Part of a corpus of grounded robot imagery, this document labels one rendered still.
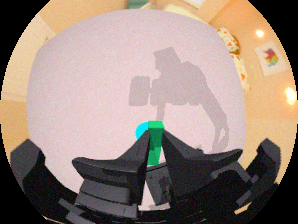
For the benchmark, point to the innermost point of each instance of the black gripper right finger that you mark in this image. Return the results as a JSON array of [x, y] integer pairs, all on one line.
[[188, 168]]

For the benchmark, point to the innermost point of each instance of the cyan circle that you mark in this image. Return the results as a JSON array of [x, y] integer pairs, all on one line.
[[141, 128]]

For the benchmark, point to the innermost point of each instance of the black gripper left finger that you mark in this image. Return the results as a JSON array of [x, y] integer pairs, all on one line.
[[127, 171]]

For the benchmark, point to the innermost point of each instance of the green rectangular post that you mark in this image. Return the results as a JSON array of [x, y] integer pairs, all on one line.
[[156, 129]]

